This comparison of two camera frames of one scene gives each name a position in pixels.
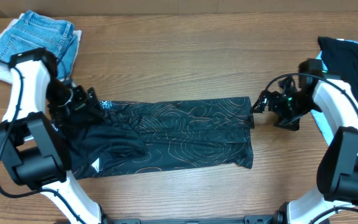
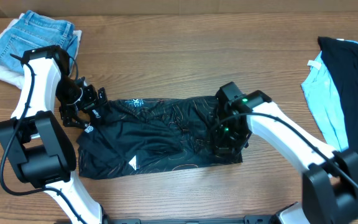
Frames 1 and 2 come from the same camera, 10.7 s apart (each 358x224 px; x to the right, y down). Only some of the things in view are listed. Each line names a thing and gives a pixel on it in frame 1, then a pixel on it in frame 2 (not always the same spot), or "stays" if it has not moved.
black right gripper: (293, 122) -> (222, 148)
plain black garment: (355, 65) stays
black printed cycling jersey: (148, 135) stays
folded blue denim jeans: (33, 31) stays
